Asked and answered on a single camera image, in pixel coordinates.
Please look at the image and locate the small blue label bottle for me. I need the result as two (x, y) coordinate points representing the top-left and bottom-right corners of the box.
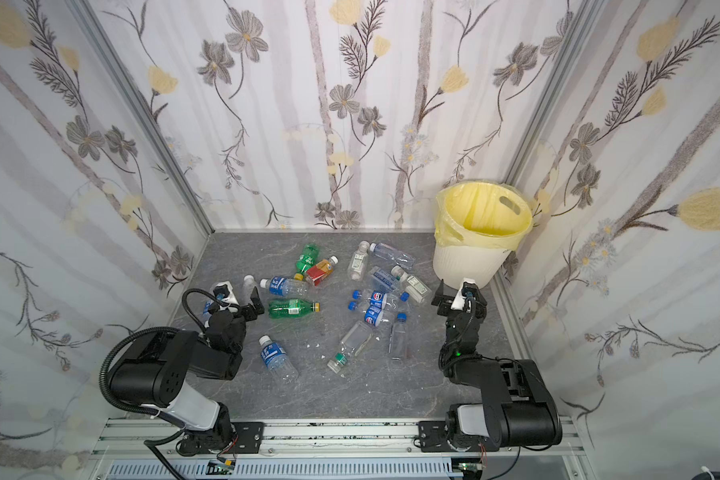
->
(201, 301), (217, 322)

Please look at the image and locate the blue label water bottle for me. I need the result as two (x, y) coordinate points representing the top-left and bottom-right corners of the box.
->
(259, 335), (299, 383)

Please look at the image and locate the green Sprite bottle lying flat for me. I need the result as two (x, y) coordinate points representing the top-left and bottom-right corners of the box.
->
(268, 298), (321, 319)

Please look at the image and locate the red yellow label bottle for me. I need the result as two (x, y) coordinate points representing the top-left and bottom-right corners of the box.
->
(305, 255), (338, 286)

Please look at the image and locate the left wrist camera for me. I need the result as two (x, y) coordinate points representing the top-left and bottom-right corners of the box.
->
(212, 281), (239, 308)

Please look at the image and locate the Pepsi label bottle lower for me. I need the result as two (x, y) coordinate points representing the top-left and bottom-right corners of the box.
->
(348, 301), (392, 327)

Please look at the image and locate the clear bottle green cap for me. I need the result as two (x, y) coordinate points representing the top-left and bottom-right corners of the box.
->
(327, 320), (374, 373)

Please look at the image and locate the blue label bottle white cap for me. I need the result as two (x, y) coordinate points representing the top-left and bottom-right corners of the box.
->
(259, 276), (308, 298)

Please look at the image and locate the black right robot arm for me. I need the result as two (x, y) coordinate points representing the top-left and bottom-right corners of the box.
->
(414, 279), (563, 453)

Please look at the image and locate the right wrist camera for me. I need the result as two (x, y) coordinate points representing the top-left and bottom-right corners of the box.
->
(450, 278), (480, 311)

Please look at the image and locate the white bin with yellow bag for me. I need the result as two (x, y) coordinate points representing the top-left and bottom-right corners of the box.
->
(433, 181), (533, 289)

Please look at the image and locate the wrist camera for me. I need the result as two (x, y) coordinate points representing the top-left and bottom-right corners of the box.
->
(212, 281), (239, 308)
(450, 278), (480, 311)

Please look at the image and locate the blue label clear bottle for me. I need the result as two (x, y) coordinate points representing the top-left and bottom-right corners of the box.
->
(368, 266), (403, 295)

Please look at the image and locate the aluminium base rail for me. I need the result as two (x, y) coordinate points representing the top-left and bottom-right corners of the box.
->
(81, 418), (596, 479)

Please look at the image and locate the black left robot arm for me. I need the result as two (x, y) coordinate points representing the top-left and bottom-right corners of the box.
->
(98, 283), (265, 457)

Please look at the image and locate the clear bottle blue cap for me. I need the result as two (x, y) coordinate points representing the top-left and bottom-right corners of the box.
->
(389, 312), (407, 361)

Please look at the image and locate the dark green bottle yellow cap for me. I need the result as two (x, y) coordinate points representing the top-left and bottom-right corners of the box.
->
(295, 243), (319, 274)

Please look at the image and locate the clear bottle blue tint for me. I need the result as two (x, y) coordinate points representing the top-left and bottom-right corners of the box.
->
(369, 242), (415, 269)

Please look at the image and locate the clear plain bottle white cap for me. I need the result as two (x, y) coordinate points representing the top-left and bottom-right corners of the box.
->
(242, 275), (258, 304)

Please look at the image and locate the clear bottle white green label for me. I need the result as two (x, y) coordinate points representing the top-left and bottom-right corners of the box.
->
(391, 265), (433, 304)

